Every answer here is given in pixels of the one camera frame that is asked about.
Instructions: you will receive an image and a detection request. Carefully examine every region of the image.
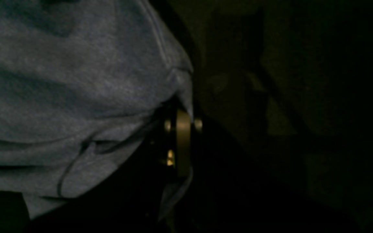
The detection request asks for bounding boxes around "black table cloth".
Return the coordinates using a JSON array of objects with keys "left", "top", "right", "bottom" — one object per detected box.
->
[{"left": 0, "top": 0, "right": 373, "bottom": 233}]

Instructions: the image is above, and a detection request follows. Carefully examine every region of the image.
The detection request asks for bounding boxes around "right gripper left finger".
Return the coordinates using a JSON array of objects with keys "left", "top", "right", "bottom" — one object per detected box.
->
[{"left": 28, "top": 98, "right": 191, "bottom": 233}]

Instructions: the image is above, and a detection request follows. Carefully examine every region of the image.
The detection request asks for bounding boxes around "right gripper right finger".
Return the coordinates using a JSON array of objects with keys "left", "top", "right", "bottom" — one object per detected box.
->
[{"left": 188, "top": 117, "right": 336, "bottom": 233}]

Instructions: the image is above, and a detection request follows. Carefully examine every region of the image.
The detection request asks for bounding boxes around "blue-grey t-shirt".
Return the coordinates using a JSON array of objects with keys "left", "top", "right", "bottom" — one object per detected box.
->
[{"left": 0, "top": 0, "right": 193, "bottom": 219}]

